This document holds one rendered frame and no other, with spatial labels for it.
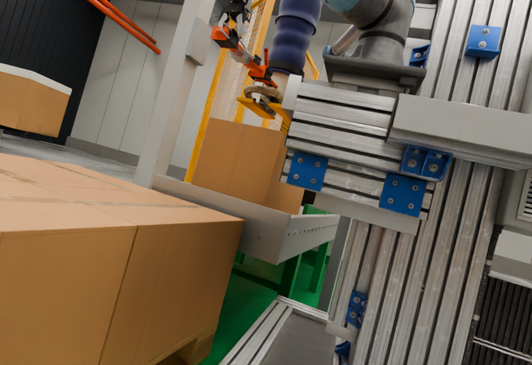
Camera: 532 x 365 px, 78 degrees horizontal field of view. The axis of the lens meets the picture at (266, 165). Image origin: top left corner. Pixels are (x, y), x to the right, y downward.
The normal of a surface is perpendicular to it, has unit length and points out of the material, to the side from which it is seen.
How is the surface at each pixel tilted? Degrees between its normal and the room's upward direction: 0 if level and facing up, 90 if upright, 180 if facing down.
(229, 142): 90
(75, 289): 90
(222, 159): 90
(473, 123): 90
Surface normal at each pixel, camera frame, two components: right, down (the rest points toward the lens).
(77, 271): 0.90, 0.22
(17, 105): -0.07, -0.07
